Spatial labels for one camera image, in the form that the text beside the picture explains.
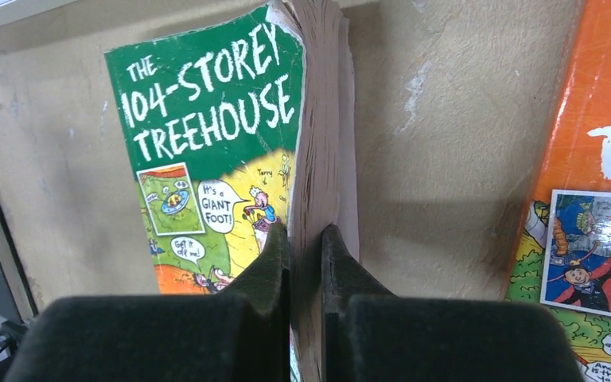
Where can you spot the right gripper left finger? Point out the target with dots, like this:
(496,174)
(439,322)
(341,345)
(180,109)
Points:
(238,334)

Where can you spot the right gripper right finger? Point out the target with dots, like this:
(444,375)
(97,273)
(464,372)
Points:
(371,334)

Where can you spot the dark green Treehouse book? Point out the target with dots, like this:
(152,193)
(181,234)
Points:
(234,128)

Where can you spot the orange Treehouse book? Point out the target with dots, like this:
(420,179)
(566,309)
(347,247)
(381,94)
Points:
(562,258)

